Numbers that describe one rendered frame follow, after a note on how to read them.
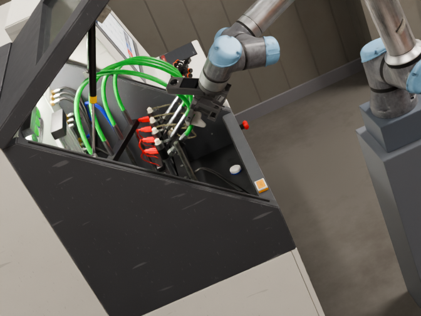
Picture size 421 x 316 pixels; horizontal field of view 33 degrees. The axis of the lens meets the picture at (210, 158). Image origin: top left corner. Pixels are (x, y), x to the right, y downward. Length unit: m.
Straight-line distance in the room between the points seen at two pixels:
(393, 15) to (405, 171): 0.56
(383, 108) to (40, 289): 1.18
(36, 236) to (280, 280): 0.73
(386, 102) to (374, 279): 1.01
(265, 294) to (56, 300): 0.62
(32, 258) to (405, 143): 1.20
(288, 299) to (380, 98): 0.69
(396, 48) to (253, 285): 0.80
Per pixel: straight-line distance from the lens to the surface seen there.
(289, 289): 2.17
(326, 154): 3.87
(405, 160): 2.32
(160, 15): 4.12
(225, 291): 2.12
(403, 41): 2.07
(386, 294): 2.99
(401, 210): 2.42
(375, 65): 2.21
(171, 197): 1.90
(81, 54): 2.46
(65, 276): 2.03
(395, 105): 2.28
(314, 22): 4.36
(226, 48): 1.75
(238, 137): 2.38
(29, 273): 2.02
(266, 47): 1.82
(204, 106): 1.91
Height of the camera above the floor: 2.11
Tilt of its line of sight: 30 degrees down
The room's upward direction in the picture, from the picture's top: 25 degrees counter-clockwise
